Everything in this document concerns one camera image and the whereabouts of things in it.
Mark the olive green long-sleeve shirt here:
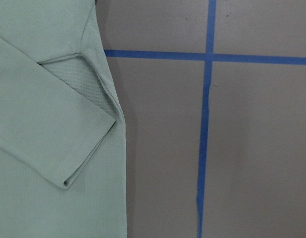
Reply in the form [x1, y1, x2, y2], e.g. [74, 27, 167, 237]
[0, 0, 127, 238]

